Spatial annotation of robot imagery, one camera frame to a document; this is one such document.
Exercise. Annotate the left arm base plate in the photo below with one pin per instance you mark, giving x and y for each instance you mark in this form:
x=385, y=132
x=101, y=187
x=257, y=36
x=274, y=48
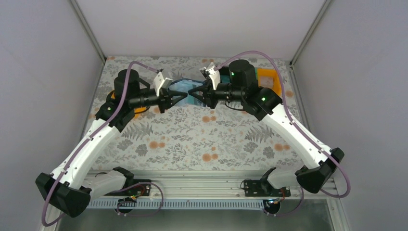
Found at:
x=140, y=190

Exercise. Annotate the orange bin right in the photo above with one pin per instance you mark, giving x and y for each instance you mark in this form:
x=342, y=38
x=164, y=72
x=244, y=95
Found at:
x=271, y=73

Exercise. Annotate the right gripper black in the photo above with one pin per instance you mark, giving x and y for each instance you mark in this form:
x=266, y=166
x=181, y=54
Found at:
x=209, y=96

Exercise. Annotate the blue leather card holder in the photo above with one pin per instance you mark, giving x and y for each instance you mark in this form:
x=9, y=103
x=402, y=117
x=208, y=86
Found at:
x=184, y=85

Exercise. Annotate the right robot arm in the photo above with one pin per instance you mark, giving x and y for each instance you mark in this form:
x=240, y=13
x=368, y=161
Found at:
x=320, y=161

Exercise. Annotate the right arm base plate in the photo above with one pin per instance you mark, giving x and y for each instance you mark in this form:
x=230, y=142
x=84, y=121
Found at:
x=261, y=188

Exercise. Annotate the floral table mat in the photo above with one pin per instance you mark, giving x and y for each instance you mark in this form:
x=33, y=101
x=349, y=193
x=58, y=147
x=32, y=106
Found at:
x=192, y=137

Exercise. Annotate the teal card stack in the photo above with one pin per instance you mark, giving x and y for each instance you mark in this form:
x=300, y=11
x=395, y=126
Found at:
x=225, y=79

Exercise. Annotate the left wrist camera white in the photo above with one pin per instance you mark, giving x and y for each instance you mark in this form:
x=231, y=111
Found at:
x=162, y=81

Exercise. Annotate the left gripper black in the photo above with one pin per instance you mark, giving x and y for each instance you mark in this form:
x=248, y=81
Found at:
x=162, y=100

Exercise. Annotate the pale card stack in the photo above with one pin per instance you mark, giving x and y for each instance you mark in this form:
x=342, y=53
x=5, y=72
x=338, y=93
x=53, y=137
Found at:
x=266, y=81

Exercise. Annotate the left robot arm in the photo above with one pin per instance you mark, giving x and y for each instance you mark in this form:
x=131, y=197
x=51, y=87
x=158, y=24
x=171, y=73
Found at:
x=66, y=187

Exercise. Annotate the aluminium mounting rail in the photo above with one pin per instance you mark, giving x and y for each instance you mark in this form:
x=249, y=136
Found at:
x=171, y=184

